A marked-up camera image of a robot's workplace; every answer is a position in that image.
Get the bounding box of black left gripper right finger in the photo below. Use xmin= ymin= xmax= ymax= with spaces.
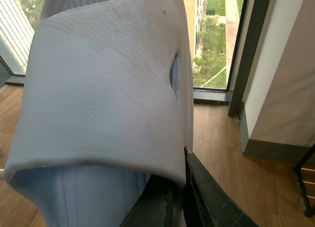
xmin=184 ymin=147 xmax=258 ymax=227

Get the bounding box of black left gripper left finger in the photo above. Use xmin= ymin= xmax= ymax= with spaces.
xmin=121 ymin=175 xmax=176 ymax=227

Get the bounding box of light blue slipper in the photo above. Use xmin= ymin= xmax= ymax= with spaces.
xmin=4 ymin=0 xmax=193 ymax=227

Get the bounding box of black metal shoe rack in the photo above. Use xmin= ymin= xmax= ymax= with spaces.
xmin=293 ymin=145 xmax=315 ymax=218

